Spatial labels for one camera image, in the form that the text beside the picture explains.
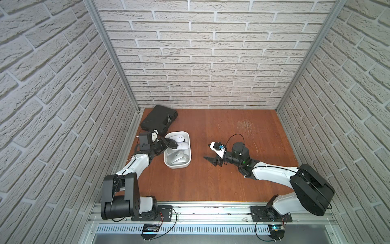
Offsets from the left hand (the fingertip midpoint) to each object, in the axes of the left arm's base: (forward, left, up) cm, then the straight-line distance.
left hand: (172, 138), depth 88 cm
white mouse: (+5, -3, -7) cm, 9 cm away
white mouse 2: (-1, -5, -7) cm, 9 cm away
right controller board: (-45, -53, -12) cm, 70 cm away
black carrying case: (+22, +13, -7) cm, 26 cm away
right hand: (-9, -21, +3) cm, 23 cm away
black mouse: (-2, +1, -2) cm, 3 cm away
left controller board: (-43, +7, -12) cm, 45 cm away
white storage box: (-9, -8, -11) cm, 16 cm away
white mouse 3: (-8, -1, -9) cm, 12 cm away
